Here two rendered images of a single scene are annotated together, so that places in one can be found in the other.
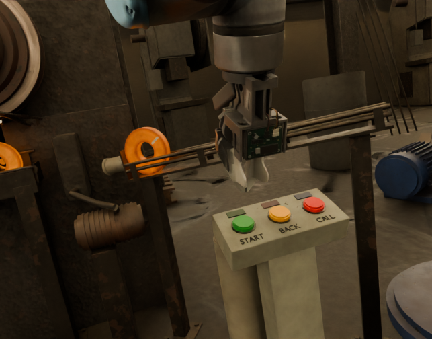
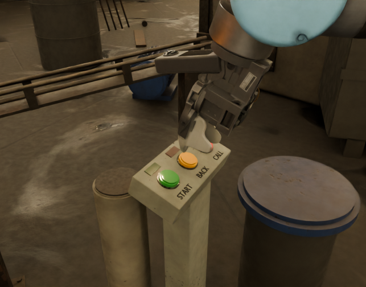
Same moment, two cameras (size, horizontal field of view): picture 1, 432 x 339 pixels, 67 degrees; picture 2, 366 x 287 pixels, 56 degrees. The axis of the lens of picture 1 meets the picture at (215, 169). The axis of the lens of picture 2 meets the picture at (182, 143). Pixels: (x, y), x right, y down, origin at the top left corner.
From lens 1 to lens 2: 0.40 m
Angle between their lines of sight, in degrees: 46
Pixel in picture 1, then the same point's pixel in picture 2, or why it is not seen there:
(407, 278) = (249, 182)
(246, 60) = (265, 49)
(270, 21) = not seen: hidden behind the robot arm
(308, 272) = (206, 201)
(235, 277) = (128, 224)
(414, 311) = (270, 205)
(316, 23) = not seen: outside the picture
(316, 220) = (213, 158)
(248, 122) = (242, 101)
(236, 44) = not seen: hidden behind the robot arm
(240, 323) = (129, 262)
